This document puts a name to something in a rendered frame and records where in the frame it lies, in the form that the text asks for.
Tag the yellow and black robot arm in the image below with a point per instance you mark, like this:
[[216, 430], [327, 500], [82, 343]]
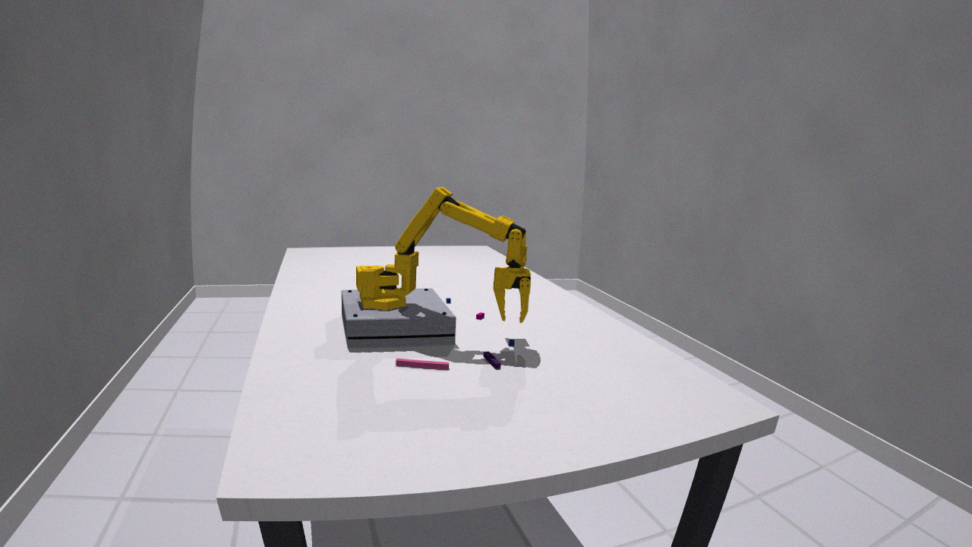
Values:
[[374, 279]]

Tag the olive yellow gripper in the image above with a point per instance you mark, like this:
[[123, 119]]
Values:
[[508, 278]]

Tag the pink flat bar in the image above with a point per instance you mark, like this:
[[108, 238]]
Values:
[[422, 364]]

